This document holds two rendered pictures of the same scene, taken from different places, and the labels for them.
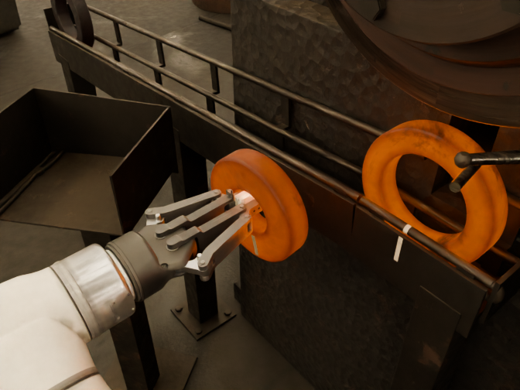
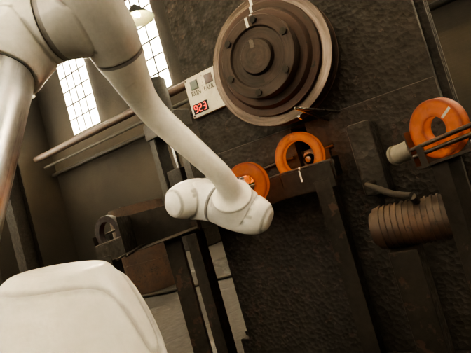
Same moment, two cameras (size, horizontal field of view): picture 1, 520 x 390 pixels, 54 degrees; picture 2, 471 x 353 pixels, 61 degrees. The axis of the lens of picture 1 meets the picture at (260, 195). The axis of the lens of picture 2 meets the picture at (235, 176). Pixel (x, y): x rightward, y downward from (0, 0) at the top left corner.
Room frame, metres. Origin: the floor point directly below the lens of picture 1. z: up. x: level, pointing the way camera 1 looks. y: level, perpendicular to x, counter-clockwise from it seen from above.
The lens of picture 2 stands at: (-0.80, 0.49, 0.68)
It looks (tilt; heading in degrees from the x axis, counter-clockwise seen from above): 3 degrees up; 341
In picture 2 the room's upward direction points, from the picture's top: 16 degrees counter-clockwise
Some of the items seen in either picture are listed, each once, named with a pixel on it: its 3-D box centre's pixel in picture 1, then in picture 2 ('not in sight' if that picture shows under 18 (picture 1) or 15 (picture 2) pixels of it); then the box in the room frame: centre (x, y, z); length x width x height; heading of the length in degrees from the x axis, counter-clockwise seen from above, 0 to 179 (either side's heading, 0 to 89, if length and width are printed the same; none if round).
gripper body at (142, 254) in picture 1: (155, 254); not in sight; (0.42, 0.12, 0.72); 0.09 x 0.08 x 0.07; 130
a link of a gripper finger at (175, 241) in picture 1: (209, 232); not in sight; (0.45, 0.06, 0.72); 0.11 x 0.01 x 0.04; 128
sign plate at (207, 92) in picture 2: not in sight; (212, 89); (0.82, -0.07, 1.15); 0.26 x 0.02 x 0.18; 40
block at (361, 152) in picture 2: not in sight; (370, 157); (0.31, -0.36, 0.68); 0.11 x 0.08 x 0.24; 130
